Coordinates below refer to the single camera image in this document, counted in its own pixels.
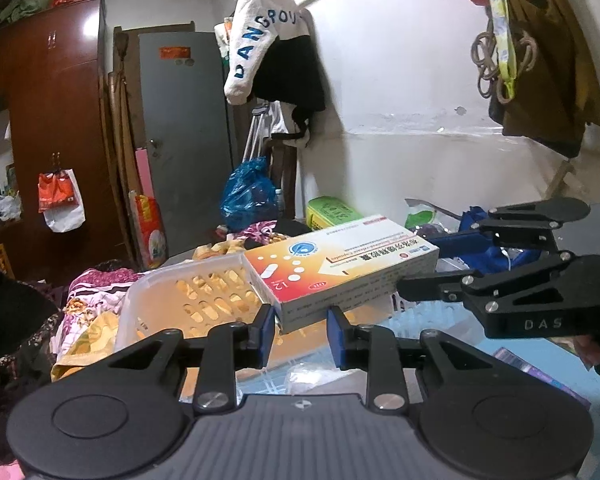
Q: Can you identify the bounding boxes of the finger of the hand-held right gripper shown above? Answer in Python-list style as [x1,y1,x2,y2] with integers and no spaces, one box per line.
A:
[477,204,557,252]
[396,251,581,339]

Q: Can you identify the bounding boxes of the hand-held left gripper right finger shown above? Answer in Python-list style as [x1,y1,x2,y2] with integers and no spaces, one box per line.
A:
[326,305,486,413]

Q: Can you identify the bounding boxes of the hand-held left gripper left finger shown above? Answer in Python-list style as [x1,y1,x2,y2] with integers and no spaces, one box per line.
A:
[97,305,276,413]

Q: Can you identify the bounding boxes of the orange white medicine box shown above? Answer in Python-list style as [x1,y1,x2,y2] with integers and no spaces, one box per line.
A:
[243,214,441,333]

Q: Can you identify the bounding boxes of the white plastic basket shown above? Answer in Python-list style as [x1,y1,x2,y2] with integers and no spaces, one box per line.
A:
[116,252,461,366]

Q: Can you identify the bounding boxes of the person's right hand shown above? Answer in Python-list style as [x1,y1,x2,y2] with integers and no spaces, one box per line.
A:
[572,334,600,368]

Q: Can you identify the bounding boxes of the clear plastic bag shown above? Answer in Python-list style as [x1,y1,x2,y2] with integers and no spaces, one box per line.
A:
[280,360,371,396]

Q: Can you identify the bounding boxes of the dark blue cloth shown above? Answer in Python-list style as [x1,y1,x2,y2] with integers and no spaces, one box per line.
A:
[420,205,501,263]

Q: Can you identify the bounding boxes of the wooden stand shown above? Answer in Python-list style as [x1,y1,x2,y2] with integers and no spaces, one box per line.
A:
[545,157,578,198]

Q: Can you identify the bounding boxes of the green white plastic packet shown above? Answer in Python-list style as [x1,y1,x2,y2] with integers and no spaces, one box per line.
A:
[405,199,461,233]

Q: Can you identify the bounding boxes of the purple packet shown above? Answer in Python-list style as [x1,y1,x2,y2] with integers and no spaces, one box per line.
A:
[492,347,588,406]

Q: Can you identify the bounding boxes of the green box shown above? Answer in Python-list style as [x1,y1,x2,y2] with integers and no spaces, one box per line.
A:
[306,196,365,233]

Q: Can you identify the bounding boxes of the blue plastic bag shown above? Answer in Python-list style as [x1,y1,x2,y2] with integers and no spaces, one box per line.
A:
[220,156,280,233]

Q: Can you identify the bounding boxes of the hanging brown bags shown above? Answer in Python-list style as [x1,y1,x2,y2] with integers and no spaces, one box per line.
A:
[487,0,600,158]

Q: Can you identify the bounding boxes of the red patterned bag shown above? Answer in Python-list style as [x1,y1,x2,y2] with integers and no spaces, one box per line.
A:
[135,194,168,270]

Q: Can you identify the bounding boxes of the dark wooden chair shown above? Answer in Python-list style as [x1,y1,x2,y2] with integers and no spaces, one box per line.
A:
[265,135,301,221]

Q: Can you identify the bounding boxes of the floral blanket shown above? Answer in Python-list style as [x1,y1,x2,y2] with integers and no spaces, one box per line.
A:
[50,220,311,381]

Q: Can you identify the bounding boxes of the pink board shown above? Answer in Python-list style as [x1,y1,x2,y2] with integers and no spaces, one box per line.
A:
[135,147,156,201]

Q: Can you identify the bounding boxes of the metal crutch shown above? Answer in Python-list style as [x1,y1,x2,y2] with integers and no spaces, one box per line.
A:
[240,102,272,161]

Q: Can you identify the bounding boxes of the grey door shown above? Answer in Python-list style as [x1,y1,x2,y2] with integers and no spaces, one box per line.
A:
[137,31,236,256]

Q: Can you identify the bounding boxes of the leaning wooden boards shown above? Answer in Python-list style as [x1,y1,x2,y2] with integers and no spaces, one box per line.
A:
[100,25,142,261]

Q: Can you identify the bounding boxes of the red white plastic bag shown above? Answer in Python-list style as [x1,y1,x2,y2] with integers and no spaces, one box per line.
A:
[37,169,87,233]

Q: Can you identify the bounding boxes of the black hanging garment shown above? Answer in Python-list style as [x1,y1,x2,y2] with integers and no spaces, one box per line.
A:
[252,35,327,148]

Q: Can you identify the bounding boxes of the white hoodie with blue letters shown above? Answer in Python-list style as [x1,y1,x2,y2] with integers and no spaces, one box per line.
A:
[215,0,313,107]

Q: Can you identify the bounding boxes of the brown wooden wardrobe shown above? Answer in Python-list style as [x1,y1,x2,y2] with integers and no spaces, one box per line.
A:
[0,0,131,281]

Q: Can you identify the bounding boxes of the coiled rope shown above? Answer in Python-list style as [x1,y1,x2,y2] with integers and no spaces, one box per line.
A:
[471,30,538,103]

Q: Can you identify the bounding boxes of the yellow floral strap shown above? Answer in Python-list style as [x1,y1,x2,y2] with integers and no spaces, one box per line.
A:
[480,0,518,96]

